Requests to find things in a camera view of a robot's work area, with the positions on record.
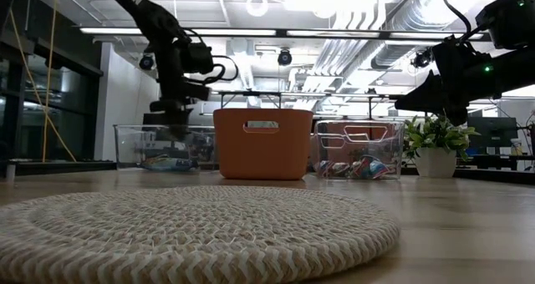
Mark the long white light bar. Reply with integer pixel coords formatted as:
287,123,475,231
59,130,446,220
78,26,494,42

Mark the wide clear plastic bin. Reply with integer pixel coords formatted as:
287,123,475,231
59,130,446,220
113,124,217,171

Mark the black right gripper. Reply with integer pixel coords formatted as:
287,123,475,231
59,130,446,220
395,35,482,126

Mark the black office desk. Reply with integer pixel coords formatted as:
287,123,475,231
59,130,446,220
455,153,535,175

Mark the orange plastic bin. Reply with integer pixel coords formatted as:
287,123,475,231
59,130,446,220
212,108,314,181

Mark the green potted plant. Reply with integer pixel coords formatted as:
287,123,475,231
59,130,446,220
403,109,481,179

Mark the yellow power cable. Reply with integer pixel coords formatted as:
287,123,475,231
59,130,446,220
8,0,78,164

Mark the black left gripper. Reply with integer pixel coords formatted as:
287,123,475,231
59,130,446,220
144,77,211,142

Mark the black computer monitor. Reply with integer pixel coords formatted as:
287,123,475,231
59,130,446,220
466,116,518,156

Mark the black aluminium table frame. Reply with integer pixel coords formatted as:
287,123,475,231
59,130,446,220
0,157,118,181

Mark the round woven rope mat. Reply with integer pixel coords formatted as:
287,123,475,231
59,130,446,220
0,185,402,284

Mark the red and blue granola bar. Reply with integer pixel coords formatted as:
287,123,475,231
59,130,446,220
351,155,377,179

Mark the round ceiling lamp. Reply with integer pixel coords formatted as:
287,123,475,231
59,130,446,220
245,0,270,18

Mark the narrow clear plastic bin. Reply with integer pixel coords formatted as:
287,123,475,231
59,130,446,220
313,119,405,180

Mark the black frame stand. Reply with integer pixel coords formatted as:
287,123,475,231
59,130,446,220
217,90,282,109

